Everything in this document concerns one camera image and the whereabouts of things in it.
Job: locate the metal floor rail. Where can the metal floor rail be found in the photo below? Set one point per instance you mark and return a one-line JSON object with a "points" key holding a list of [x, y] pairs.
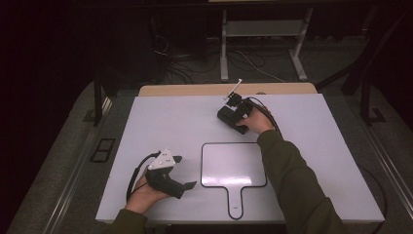
{"points": [[74, 182], [389, 162]]}

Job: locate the light wooden table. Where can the light wooden table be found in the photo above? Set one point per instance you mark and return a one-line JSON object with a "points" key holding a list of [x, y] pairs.
{"points": [[195, 89]]}

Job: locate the person's left hand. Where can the person's left hand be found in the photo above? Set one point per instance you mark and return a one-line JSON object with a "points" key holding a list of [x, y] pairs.
{"points": [[142, 198]]}

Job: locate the black board eraser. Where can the black board eraser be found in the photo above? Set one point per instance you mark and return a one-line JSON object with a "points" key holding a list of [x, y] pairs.
{"points": [[229, 118]]}

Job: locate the white metal stand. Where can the white metal stand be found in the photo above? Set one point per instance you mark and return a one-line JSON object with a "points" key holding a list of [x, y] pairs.
{"points": [[264, 28]]}

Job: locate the black stand leg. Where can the black stand leg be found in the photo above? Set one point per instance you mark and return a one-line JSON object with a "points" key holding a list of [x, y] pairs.
{"points": [[366, 104], [97, 97]]}

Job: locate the black floor frame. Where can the black floor frame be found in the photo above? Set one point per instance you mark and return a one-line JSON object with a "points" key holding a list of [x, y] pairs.
{"points": [[103, 150]]}

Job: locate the person's right hand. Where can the person's right hand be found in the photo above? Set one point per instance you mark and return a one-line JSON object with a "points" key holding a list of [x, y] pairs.
{"points": [[258, 122]]}

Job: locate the black slanted bar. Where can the black slanted bar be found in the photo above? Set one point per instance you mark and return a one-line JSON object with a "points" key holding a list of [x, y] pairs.
{"points": [[363, 55]]}

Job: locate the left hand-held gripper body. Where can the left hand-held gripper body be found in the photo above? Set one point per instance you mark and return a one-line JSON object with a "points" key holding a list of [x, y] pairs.
{"points": [[162, 182]]}

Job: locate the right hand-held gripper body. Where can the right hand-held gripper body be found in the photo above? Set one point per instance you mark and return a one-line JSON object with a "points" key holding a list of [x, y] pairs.
{"points": [[242, 105]]}

